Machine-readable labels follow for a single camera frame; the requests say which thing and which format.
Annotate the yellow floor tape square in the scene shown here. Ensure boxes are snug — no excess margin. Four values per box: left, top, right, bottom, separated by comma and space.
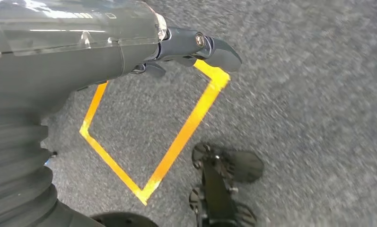
79, 59, 231, 207

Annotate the black robot foot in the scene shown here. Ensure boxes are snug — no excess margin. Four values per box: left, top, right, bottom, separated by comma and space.
91, 212, 159, 227
188, 142, 266, 227

